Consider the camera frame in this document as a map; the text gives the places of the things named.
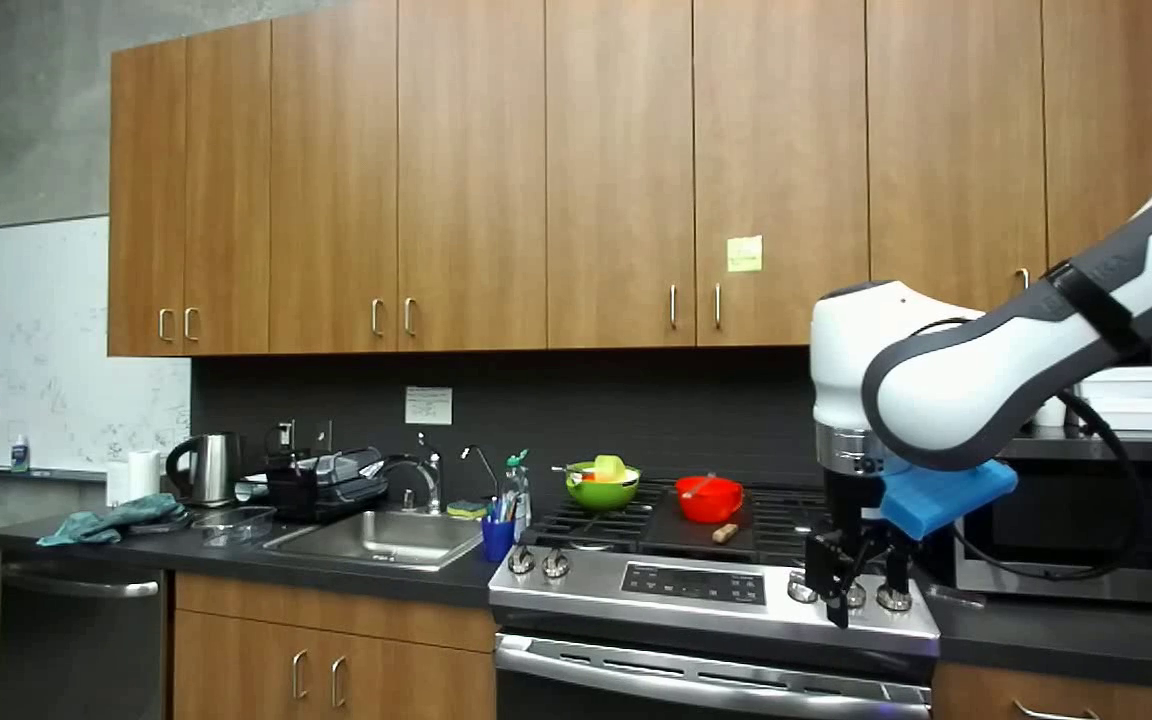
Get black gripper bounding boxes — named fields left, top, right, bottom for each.
left=806, top=473, right=911, bottom=626

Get stove knob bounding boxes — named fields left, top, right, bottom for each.
left=539, top=550, right=571, bottom=580
left=876, top=585, right=911, bottom=613
left=843, top=580, right=868, bottom=609
left=788, top=577, right=817, bottom=602
left=510, top=546, right=538, bottom=577

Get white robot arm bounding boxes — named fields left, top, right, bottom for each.
left=806, top=194, right=1152, bottom=626

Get red pot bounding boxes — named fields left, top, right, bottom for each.
left=672, top=473, right=746, bottom=522

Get stainless steel stove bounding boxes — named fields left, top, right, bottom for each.
left=489, top=487, right=939, bottom=720

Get stainless steel microwave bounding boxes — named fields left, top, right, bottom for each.
left=953, top=437, right=1152, bottom=602

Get green bowl with yellow item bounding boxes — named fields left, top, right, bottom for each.
left=555, top=455, right=640, bottom=513

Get yellow sticky note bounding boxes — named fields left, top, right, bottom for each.
left=726, top=237, right=766, bottom=274

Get spray bottle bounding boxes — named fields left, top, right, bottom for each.
left=504, top=447, right=533, bottom=545

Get blue cup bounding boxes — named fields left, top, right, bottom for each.
left=481, top=518, right=515, bottom=564

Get stainless steel sink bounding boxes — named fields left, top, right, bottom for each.
left=267, top=513, right=481, bottom=571

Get chrome faucet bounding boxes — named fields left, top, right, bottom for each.
left=383, top=455, right=445, bottom=514

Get wooden upper cabinets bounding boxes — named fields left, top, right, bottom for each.
left=109, top=0, right=1152, bottom=358

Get wooden cabinets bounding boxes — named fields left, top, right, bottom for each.
left=109, top=0, right=1152, bottom=358
left=174, top=571, right=495, bottom=720

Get black dish rack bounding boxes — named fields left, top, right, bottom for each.
left=267, top=453, right=387, bottom=522

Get wooden lower cabinets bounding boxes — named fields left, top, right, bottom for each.
left=174, top=571, right=495, bottom=720

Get electric kettle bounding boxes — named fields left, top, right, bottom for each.
left=164, top=431, right=234, bottom=509

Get paper towel roll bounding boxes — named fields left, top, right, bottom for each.
left=109, top=453, right=160, bottom=502

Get teal cloth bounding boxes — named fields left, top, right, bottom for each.
left=40, top=492, right=184, bottom=546

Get stainless steel dishwasher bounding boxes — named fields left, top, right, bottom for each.
left=0, top=560, right=168, bottom=720

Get white wall outlet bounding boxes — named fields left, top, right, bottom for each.
left=404, top=382, right=454, bottom=428

